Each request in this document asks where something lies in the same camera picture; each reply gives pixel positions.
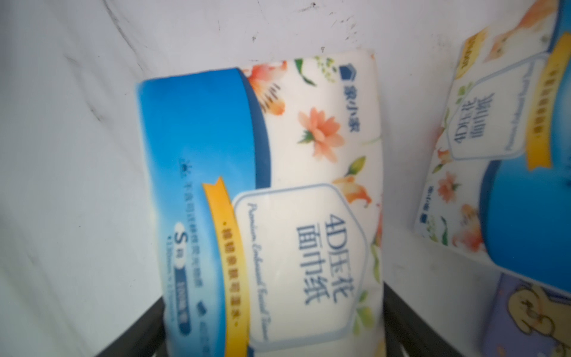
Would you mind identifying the orange white tissue pack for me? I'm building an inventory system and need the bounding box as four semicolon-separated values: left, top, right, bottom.
137;51;387;356

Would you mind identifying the purple tissue pack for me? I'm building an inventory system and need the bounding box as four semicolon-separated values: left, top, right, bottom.
482;275;570;357

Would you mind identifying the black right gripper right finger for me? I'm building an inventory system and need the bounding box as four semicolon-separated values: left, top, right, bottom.
383;283;461;357

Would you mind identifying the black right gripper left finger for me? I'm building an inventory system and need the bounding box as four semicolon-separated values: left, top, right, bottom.
98;297;167;357

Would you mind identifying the blue white tissue pack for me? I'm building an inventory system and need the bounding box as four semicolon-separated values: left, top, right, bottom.
414;1;570;291

